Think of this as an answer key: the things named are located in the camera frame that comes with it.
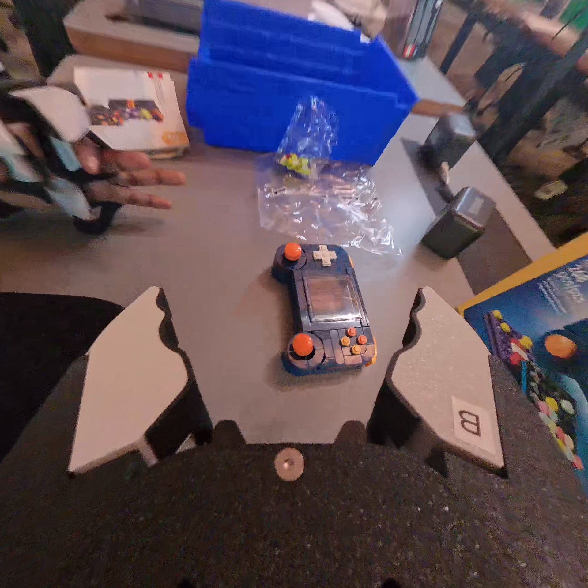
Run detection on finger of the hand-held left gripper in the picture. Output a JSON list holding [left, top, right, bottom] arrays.
[[8, 85, 92, 144]]

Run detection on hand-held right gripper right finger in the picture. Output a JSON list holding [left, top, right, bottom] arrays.
[[367, 286, 506, 471]]

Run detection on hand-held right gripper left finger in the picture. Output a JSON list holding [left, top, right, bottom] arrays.
[[67, 286, 214, 474]]

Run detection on brick-built game controller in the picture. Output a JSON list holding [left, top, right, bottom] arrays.
[[270, 242, 378, 378]]

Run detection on blue plastic bin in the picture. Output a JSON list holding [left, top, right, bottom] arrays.
[[185, 57, 420, 167], [199, 0, 384, 95]]

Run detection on person's left hand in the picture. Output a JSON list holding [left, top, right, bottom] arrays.
[[73, 138, 187, 211]]

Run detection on white instruction booklet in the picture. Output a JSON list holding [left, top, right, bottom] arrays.
[[73, 66, 190, 160]]

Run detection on blue and yellow toy box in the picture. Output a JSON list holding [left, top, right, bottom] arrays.
[[456, 233, 588, 498]]

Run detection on dark grey power block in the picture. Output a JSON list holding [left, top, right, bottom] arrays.
[[419, 114, 477, 172], [421, 187, 498, 261]]

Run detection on clear plastic bag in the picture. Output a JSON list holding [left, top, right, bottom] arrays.
[[277, 96, 339, 178], [256, 158, 403, 256]]

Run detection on yellow-green small bricks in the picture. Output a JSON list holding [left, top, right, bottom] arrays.
[[275, 153, 314, 178]]

